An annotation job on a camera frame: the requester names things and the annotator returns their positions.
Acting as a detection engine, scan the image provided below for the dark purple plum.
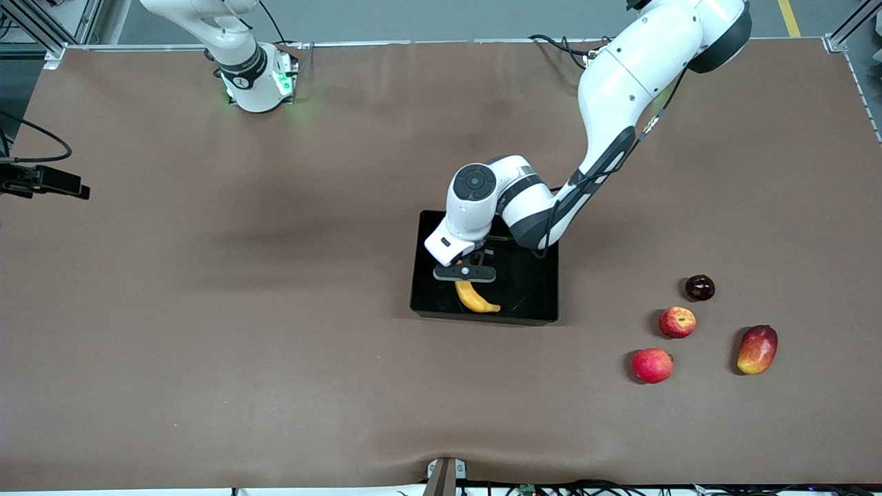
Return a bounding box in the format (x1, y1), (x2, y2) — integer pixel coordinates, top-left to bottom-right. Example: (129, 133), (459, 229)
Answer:
(684, 274), (716, 302)

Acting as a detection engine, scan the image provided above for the black arm base cable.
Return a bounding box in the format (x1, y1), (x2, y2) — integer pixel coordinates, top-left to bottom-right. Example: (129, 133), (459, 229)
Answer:
(258, 0), (289, 46)
(528, 33), (611, 71)

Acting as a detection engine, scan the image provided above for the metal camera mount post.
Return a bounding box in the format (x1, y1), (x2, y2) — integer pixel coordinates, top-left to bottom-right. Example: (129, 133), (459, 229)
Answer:
(422, 457), (469, 496)

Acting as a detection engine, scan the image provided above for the large table cover mat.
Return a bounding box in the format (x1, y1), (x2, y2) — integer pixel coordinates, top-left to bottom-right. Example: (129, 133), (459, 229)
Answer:
(0, 38), (882, 491)

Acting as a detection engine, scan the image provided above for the red yellow mango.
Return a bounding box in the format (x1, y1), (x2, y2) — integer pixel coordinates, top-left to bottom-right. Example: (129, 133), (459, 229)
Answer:
(737, 324), (779, 375)

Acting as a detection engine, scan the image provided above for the aluminium frame strut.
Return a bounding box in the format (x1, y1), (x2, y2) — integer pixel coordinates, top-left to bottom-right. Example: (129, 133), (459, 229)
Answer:
(0, 0), (104, 70)
(825, 0), (882, 54)

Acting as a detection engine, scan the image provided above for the black left arm base cable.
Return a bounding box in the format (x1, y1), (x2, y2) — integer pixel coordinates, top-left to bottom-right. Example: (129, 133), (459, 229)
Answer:
(528, 33), (611, 71)

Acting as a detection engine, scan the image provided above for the yellow banana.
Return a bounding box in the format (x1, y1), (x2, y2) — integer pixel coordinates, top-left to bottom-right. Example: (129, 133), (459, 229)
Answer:
(454, 279), (502, 314)

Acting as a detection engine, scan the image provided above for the black right arm base cable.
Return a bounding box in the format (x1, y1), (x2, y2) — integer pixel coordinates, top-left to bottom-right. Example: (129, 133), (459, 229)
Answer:
(258, 0), (289, 46)

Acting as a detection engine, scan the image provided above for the black plastic tray box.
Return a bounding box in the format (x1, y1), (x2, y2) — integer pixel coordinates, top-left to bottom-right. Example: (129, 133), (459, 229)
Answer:
(409, 209), (560, 326)

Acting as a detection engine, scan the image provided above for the plain round red apple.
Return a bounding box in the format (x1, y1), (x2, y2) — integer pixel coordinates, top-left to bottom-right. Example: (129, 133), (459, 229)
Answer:
(632, 348), (675, 384)

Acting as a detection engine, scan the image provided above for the red yellow striped apple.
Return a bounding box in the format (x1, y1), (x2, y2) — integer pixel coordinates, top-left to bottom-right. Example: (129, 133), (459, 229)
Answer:
(658, 306), (697, 339)

